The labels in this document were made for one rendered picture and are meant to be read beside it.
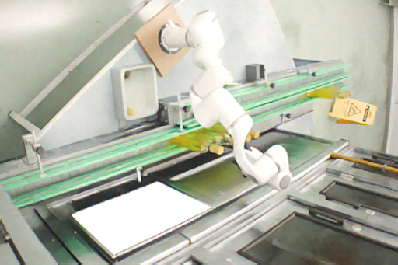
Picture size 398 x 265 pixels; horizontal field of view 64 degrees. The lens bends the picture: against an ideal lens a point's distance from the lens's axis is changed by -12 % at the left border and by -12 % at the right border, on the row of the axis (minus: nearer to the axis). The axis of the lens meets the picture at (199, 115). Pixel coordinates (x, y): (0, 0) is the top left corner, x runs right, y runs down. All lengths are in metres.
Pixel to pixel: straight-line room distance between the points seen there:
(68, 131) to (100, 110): 0.17
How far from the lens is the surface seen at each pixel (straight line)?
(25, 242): 0.57
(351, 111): 4.82
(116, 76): 1.53
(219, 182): 1.47
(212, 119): 1.17
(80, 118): 1.52
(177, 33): 1.61
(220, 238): 1.18
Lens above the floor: 2.12
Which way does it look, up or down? 46 degrees down
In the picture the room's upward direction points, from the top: 103 degrees clockwise
